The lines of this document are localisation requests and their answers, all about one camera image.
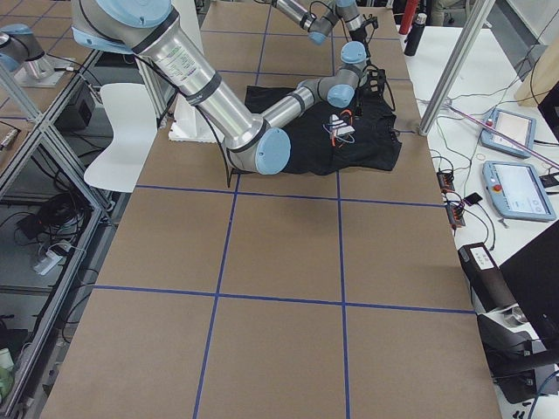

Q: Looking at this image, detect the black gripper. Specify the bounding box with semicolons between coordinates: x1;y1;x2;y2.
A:
347;15;378;44
367;66;386;97

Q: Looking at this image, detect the black graphic t-shirt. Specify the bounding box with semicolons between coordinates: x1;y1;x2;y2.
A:
243;85;403;176

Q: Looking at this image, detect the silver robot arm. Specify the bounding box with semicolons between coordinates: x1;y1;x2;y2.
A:
71;0;372;175
269;0;378;45

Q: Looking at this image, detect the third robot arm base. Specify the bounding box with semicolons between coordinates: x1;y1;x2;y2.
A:
1;24;62;88

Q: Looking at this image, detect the black water bottle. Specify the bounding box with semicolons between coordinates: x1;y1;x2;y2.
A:
404;12;427;57

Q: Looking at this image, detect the red bottle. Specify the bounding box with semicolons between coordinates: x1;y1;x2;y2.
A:
398;0;418;35

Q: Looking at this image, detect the far blue teach pendant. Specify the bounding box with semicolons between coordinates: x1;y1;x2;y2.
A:
480;108;536;159

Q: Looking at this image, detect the blue teach pendant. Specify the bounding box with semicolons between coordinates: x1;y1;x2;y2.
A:
480;108;536;159
482;161;556;222

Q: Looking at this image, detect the near blue teach pendant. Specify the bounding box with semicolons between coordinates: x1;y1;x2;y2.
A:
482;161;556;222

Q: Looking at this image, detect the white plastic chair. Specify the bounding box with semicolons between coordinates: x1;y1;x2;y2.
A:
84;83;158;193

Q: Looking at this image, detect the white power strip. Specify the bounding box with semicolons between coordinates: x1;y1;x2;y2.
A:
33;246;66;276

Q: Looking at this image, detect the aluminium frame post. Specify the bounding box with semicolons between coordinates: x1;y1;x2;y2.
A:
418;0;495;136

